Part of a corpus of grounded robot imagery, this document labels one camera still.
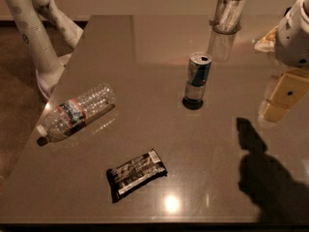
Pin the white robot arm at left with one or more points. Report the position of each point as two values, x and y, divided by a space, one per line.
27 15

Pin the yellow snack bag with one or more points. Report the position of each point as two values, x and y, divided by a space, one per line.
266 43

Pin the black snack bar wrapper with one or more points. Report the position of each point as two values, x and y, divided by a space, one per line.
134 174

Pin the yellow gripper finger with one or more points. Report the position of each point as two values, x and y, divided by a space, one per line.
288 89

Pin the silver blue redbull can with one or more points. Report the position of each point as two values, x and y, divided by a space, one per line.
199 66

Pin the clear plastic water bottle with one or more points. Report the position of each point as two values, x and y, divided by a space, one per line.
76 113

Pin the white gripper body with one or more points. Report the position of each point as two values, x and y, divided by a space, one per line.
294 43

